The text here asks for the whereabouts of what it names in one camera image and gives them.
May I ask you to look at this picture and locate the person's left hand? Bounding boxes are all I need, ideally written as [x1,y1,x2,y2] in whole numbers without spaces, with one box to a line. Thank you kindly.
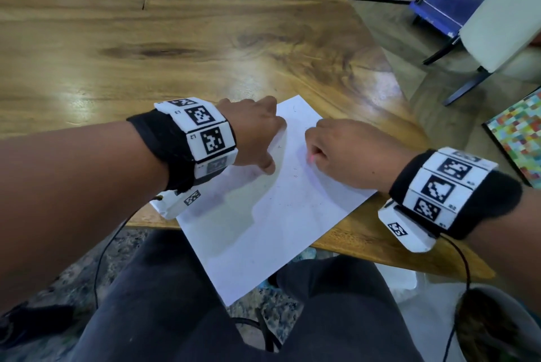
[216,95,288,176]

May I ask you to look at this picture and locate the person's right hand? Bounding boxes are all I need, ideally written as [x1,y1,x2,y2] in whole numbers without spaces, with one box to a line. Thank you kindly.
[304,118,418,194]

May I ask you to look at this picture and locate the white paper sheet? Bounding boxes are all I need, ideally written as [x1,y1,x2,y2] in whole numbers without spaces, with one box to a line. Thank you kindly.
[175,95,378,307]

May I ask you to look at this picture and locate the person's left forearm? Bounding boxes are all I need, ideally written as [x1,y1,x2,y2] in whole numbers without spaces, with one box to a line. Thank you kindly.
[0,121,170,317]

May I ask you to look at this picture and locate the person's right forearm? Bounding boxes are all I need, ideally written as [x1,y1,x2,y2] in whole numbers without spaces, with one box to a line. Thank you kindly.
[465,189,541,312]

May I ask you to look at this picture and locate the black wristband with marker tiles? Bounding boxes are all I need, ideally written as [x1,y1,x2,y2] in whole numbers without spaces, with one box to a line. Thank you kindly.
[126,97,238,196]
[388,147,524,241]

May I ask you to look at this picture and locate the person's dark trousers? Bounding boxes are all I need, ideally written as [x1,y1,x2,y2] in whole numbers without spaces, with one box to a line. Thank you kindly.
[67,228,424,362]

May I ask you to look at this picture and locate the white plastic bag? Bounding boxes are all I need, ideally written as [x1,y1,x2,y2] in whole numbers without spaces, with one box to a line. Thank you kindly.
[374,264,420,292]

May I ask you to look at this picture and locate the colourful checkered board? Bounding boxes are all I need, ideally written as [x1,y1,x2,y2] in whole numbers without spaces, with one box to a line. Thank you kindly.
[482,87,541,190]

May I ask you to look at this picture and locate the white chair with black legs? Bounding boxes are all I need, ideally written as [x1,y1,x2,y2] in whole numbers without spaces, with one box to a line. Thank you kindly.
[423,0,541,107]

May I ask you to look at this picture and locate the white round bin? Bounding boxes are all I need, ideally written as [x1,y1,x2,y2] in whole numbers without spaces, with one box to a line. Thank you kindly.
[454,285,541,362]

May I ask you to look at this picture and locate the person's black shoe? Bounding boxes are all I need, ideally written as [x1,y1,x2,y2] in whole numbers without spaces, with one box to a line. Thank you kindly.
[0,302,76,350]

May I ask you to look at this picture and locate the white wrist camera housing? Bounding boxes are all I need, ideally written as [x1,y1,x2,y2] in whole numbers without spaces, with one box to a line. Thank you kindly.
[377,200,439,253]
[150,188,202,221]

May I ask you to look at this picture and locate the black cables on floor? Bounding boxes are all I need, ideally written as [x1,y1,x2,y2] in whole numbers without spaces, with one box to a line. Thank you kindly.
[232,308,283,353]

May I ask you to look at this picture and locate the thin black cable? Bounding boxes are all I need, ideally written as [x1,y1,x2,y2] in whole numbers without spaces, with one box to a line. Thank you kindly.
[440,234,472,362]
[92,195,164,312]

